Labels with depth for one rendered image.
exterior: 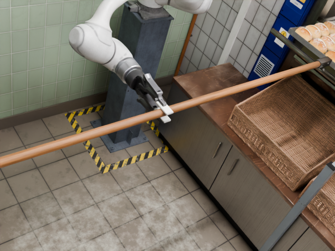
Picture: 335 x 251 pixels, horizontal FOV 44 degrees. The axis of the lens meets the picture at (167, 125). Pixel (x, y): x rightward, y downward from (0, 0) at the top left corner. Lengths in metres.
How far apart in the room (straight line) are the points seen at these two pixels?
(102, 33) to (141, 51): 0.95
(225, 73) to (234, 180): 0.77
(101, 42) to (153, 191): 1.45
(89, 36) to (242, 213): 1.54
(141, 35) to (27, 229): 1.25
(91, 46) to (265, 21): 1.55
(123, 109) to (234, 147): 0.76
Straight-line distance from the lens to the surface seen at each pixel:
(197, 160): 2.72
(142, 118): 1.41
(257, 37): 2.86
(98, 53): 1.51
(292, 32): 2.29
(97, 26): 1.51
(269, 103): 2.71
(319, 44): 2.23
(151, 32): 2.39
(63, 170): 2.75
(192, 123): 2.65
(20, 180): 2.70
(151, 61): 2.54
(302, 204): 2.17
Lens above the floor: 2.15
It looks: 42 degrees down
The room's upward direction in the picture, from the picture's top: 19 degrees clockwise
